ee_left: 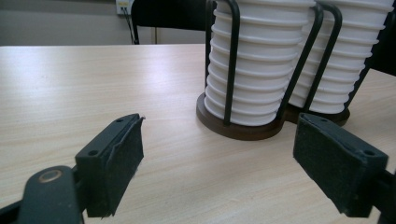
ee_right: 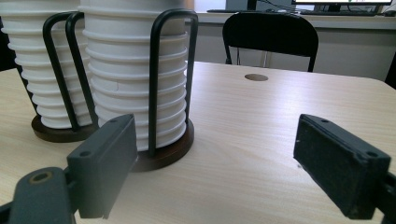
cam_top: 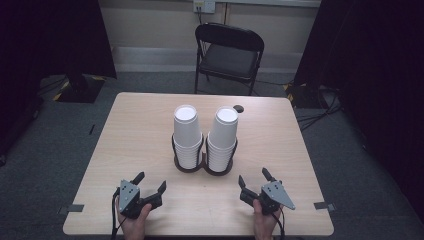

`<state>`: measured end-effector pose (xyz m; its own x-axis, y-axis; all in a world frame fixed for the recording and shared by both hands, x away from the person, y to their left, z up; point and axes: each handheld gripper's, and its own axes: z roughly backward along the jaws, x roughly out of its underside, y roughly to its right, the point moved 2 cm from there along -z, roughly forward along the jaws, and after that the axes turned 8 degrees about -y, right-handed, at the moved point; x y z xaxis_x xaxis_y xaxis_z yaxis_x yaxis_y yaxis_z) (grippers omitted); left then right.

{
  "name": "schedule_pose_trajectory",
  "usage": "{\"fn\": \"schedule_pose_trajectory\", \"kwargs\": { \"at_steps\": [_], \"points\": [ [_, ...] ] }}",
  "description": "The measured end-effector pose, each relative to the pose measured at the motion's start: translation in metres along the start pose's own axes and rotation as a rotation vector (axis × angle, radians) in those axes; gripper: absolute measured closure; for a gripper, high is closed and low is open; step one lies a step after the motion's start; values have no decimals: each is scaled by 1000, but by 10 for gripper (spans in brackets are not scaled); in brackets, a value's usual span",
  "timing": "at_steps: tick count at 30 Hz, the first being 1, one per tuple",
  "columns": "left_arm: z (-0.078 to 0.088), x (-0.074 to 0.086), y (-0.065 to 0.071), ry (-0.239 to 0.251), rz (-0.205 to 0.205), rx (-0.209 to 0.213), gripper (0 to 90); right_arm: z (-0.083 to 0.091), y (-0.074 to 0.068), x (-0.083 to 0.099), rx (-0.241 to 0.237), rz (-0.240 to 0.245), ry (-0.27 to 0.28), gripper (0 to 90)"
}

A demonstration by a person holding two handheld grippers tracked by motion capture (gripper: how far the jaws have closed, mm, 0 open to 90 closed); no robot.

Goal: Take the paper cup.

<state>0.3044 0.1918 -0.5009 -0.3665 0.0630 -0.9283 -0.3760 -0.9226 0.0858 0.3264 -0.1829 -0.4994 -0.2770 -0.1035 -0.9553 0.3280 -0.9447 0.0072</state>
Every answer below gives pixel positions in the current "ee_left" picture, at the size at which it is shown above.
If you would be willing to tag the stack of white cups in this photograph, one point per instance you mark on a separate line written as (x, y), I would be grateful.
(345, 59)
(258, 65)

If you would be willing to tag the black folding chair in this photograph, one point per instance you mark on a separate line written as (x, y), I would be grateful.
(168, 14)

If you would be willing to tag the black curtain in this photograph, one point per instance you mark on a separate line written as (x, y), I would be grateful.
(386, 46)

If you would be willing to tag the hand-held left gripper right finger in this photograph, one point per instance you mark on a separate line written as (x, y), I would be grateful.
(336, 165)

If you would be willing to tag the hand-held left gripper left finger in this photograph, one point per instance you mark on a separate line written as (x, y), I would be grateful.
(120, 155)

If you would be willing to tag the white wall outlet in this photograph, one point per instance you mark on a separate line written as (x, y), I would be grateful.
(120, 6)

